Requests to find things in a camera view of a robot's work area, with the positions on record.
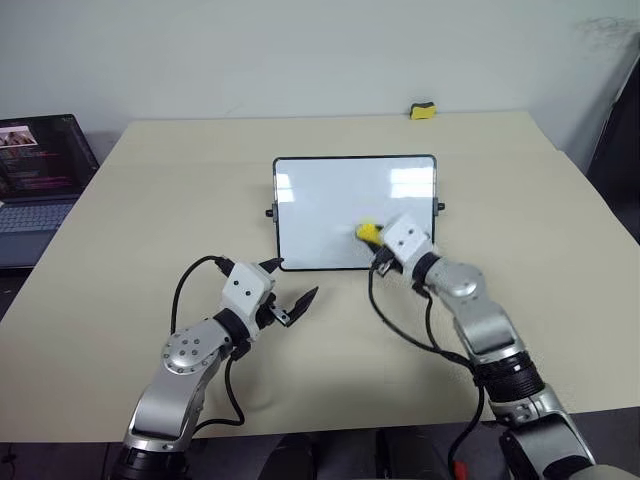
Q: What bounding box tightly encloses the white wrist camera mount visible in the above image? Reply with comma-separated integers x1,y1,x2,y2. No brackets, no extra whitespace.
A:
382,213,434,274
222,262,278,342

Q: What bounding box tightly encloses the small black-framed whiteboard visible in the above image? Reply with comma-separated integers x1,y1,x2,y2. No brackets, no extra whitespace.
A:
264,154,448,273

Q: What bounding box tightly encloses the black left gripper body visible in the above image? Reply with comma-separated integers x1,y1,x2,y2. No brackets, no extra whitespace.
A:
254,292,294,332

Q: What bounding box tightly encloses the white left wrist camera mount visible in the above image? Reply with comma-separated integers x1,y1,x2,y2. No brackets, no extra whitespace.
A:
222,262,278,342

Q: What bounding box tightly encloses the yellow sponge eraser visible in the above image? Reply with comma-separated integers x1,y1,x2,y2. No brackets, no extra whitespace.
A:
353,216,384,245
408,101,438,122

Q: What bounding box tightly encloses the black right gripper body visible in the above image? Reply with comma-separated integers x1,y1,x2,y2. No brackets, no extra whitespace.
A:
370,225,402,274

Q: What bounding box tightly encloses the dark furniture piece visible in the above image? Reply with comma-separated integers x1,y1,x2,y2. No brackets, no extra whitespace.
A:
587,59,640,201

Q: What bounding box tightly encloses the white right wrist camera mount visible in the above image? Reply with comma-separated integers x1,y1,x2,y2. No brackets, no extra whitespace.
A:
382,213,434,274

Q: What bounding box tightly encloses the open grey laptop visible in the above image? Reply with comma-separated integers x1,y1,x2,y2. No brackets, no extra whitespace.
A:
0,113,100,271

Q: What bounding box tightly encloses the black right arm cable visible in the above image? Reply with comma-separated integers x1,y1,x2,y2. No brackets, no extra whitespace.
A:
368,254,489,474

